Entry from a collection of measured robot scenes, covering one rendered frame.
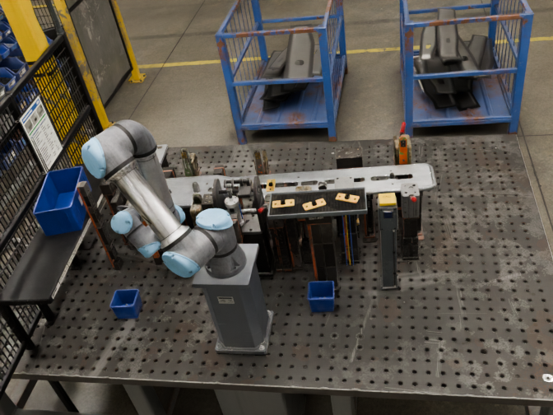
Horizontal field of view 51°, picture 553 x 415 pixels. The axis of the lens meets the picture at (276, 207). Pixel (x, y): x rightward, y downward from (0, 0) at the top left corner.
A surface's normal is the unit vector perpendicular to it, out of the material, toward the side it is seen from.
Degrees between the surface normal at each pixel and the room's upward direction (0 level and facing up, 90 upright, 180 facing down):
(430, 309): 0
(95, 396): 0
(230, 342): 89
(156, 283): 0
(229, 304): 90
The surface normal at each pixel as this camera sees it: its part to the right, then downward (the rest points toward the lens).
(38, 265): -0.14, -0.76
